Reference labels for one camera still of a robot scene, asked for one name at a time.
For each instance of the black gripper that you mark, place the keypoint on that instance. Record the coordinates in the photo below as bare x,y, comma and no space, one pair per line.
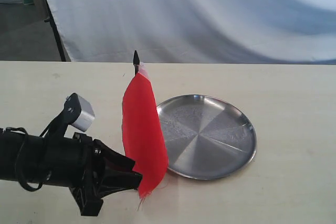
70,164

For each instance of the red flag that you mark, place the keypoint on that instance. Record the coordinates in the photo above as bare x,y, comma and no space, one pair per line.
142,135

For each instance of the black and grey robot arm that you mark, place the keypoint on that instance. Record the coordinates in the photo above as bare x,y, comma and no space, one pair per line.
22,159

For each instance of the round steel plate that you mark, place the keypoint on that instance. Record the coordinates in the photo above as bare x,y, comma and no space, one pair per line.
206,138

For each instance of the black backdrop stand pole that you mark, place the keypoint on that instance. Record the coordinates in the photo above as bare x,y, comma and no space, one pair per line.
50,19

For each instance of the white backdrop cloth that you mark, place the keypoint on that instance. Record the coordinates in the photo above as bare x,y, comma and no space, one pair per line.
197,31

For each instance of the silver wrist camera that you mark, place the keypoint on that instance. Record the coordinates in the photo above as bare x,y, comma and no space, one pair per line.
78,112

